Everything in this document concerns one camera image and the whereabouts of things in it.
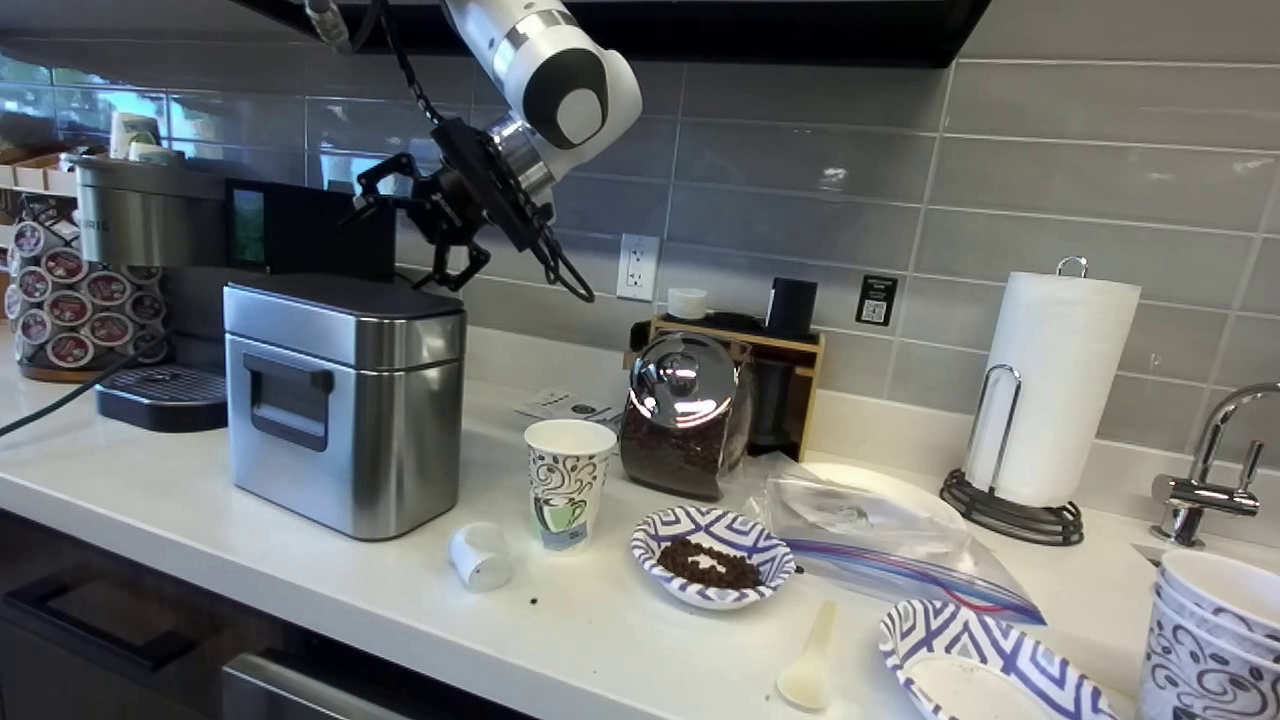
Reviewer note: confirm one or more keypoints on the blue patterned white bowl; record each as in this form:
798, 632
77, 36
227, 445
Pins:
1203, 642
1226, 581
1183, 694

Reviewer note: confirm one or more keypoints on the glass jar with coffee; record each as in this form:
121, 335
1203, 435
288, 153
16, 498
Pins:
681, 426

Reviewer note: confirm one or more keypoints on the white plastic spoon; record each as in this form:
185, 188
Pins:
805, 682

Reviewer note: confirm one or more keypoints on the large blue patterned plate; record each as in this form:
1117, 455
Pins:
1027, 665

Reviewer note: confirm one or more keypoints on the dark cabinet drawers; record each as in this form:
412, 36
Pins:
83, 613

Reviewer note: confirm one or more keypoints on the coffee pod carousel rack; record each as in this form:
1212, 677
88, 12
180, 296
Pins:
121, 335

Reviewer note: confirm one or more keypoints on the white paper towel roll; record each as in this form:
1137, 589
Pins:
1053, 386

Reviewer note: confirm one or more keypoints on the chrome faucet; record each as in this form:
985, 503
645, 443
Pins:
1204, 493

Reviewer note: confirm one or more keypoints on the Keurig coffee machine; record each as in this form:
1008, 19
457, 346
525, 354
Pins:
147, 212

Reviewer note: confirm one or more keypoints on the small white coffee pod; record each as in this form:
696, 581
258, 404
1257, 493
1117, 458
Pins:
480, 557

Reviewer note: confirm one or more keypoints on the stainless steel bin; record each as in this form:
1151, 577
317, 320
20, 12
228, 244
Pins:
386, 445

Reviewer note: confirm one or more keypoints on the patterned paper cup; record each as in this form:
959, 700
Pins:
565, 482

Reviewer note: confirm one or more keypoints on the white wall outlet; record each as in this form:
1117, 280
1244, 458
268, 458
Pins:
638, 266

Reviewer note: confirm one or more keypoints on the wooden organizer box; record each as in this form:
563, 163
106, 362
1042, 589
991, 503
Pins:
801, 367

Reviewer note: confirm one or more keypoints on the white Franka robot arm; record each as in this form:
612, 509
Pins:
565, 87

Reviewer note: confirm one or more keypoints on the white paper packets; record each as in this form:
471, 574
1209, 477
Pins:
563, 404

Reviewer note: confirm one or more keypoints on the clear zip plastic bag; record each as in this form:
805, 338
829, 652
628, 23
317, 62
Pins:
883, 546

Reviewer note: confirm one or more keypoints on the coffee grounds pile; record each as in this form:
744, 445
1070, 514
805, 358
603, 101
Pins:
707, 564

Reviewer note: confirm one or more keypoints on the black box in organizer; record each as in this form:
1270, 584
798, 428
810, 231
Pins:
792, 311

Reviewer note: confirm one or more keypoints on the small blue patterned plate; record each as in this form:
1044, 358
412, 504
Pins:
667, 534

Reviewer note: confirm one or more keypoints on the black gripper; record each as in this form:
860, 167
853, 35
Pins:
480, 186

